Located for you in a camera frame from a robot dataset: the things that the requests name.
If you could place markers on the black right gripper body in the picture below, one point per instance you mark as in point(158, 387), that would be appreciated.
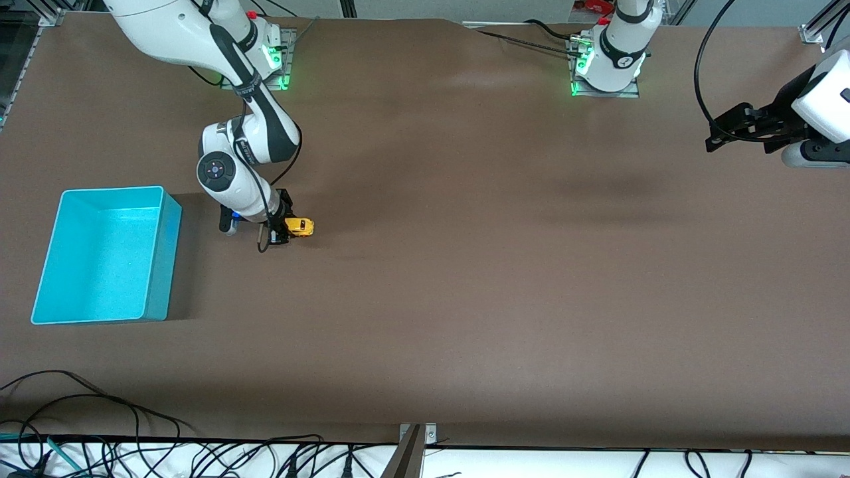
point(281, 207)

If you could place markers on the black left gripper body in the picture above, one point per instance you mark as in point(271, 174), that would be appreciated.
point(778, 114)

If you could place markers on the yellow toy beetle car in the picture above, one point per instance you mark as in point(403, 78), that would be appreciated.
point(302, 227)

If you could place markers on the brown table cover sheet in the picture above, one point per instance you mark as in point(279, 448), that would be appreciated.
point(425, 299)

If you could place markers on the cyan plastic bin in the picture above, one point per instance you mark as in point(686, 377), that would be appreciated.
point(99, 259)

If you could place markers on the red printed object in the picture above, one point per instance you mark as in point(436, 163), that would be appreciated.
point(594, 6)

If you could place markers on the black power plug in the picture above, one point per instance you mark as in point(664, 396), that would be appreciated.
point(290, 468)
point(348, 465)

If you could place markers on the grey metal bar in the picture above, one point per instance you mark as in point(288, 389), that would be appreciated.
point(405, 461)

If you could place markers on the dark glass panel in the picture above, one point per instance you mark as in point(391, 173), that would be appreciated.
point(16, 66)

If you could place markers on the aluminium frame profile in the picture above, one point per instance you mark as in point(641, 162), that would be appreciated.
point(50, 16)
point(346, 8)
point(813, 33)
point(677, 10)

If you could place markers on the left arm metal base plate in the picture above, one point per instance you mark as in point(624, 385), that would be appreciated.
point(604, 94)

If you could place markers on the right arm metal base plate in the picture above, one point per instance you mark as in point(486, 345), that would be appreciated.
point(289, 56)

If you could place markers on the metal corner bracket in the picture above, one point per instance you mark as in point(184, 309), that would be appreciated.
point(430, 435)

